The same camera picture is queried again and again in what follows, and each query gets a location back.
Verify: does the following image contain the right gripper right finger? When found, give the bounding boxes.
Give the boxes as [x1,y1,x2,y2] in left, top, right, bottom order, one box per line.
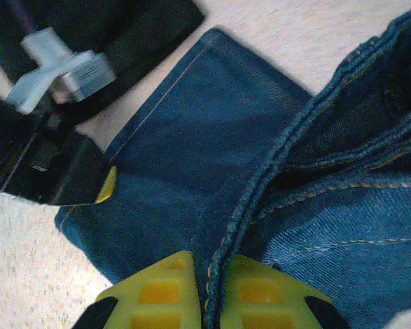
[221,253,351,329]

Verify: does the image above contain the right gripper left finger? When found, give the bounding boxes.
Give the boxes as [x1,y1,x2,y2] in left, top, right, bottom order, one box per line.
[71,249,203,329]

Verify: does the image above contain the blue denim jeans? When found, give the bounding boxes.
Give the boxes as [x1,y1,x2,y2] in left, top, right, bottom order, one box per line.
[54,3,411,329]

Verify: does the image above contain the black skirt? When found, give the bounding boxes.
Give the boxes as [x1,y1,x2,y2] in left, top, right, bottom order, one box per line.
[0,0,207,121]

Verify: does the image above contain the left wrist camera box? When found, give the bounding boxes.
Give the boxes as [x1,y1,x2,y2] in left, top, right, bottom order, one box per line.
[5,29,117,116]

